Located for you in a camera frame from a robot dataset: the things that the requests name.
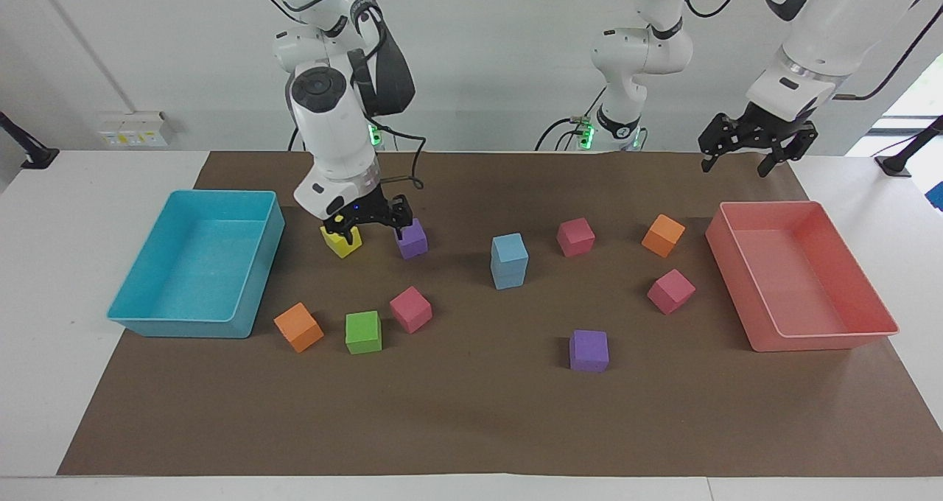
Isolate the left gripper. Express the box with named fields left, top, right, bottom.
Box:
left=698, top=102, right=819, bottom=178

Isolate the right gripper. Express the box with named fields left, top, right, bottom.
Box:
left=321, top=186, right=414, bottom=241

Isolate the yellow block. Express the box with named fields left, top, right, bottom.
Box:
left=320, top=225, right=363, bottom=259

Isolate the purple block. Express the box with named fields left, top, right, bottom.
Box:
left=569, top=329, right=610, bottom=374
left=396, top=218, right=429, bottom=260

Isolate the pink block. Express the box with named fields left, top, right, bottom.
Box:
left=389, top=286, right=433, bottom=334
left=647, top=268, right=697, bottom=316
left=556, top=217, right=596, bottom=258

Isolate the green block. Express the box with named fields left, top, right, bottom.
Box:
left=345, top=310, right=384, bottom=356

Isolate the orange block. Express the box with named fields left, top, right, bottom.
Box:
left=641, top=214, right=687, bottom=259
left=273, top=302, right=325, bottom=354

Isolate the pink plastic bin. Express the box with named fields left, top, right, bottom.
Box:
left=705, top=200, right=900, bottom=353

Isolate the blue block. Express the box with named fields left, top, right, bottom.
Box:
left=491, top=259, right=529, bottom=291
left=491, top=233, right=530, bottom=266

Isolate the black stand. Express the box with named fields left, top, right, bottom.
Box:
left=0, top=111, right=60, bottom=171
left=874, top=115, right=943, bottom=178

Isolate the blue plastic bin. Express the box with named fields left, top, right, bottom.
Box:
left=108, top=189, right=286, bottom=339

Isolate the white wall socket box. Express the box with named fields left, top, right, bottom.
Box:
left=97, top=111, right=176, bottom=149

